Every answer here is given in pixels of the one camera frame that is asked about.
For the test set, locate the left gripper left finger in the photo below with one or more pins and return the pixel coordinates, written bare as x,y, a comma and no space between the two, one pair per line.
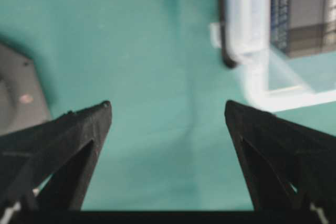
50,166

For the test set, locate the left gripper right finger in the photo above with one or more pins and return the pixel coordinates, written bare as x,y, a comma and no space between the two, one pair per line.
285,165

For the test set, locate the black camera box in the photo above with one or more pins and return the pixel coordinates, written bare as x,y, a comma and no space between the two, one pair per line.
302,27

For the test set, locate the clear plastic storage case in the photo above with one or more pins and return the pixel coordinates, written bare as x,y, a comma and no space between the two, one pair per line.
269,80

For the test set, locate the green table cloth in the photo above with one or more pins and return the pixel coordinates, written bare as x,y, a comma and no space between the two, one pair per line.
168,147

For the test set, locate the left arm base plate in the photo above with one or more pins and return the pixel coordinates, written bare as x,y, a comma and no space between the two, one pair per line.
23,103

